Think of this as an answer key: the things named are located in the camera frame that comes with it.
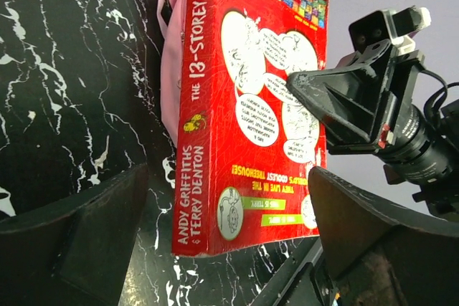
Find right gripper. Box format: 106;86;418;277
286;39;458;184

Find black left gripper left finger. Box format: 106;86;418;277
1;164;148;305

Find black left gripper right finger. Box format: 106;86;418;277
308;167;458;305

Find red thirteen-storey treehouse book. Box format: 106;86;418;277
171;0;329;258

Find pink school backpack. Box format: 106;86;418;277
156;0;187;145

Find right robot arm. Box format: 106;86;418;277
287;40;458;305

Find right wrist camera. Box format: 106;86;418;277
349;6;432;55

